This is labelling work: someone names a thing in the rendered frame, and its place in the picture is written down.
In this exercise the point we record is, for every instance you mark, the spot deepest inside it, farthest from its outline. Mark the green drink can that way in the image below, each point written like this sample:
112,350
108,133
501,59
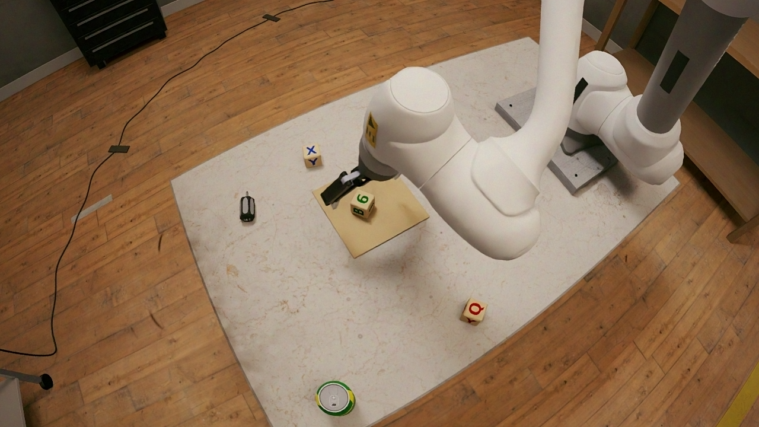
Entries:
335,398

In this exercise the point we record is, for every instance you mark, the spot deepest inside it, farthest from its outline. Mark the tan flat mat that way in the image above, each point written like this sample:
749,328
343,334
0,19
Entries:
396,210

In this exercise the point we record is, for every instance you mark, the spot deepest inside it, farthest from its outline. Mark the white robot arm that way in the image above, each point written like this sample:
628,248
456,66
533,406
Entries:
486,192

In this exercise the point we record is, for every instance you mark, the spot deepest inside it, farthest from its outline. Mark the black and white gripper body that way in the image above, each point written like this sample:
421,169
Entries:
366,173

